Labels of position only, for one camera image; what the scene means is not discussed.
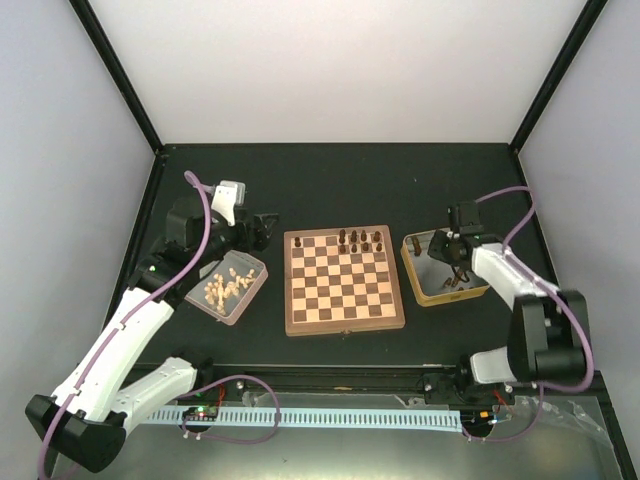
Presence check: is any light wooden chess pieces pile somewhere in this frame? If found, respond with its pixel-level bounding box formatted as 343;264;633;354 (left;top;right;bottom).
204;268;256;318

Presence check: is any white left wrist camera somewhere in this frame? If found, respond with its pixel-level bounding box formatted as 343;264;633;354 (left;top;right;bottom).
211;180;246;227

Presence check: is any wooden chess board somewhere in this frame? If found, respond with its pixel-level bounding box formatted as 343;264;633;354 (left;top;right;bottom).
284;225;405;337

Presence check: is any black frame post right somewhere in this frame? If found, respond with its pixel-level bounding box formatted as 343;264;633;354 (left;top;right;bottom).
509;0;608;154

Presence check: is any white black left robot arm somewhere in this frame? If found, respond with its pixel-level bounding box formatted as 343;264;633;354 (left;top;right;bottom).
25;195;279;479

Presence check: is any pink metal tin tray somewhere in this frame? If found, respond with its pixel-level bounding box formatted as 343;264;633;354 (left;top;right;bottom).
186;250;268;326

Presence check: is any left circuit board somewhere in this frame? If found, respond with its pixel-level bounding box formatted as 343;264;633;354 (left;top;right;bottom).
183;406;218;422

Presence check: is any black frame post left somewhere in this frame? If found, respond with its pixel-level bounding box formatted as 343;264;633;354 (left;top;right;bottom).
69;0;163;154

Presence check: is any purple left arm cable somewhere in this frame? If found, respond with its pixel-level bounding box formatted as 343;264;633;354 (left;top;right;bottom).
38;170;214;480

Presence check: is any dark chess pieces pile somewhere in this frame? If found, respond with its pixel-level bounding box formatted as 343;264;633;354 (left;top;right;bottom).
411;234;469;296

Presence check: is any black mounting rail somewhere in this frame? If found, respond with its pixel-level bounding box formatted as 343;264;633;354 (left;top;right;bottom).
74;364;606;401

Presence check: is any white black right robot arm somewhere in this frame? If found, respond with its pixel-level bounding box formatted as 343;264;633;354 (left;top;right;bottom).
428;201;595;403

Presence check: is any gold metal tin tray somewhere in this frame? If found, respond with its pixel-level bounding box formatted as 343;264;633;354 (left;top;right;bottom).
401;230;489;307

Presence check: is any light blue cable duct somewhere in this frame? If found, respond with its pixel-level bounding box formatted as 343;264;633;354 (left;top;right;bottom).
145;405;462;433

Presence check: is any black frame post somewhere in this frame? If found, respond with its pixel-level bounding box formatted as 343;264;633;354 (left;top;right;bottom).
69;0;163;154
509;0;608;154

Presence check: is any circuit board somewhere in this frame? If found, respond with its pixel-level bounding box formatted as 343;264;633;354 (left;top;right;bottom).
460;410;513;427
183;406;218;422

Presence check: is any right circuit board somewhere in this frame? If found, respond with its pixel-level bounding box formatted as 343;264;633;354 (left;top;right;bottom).
460;410;513;427

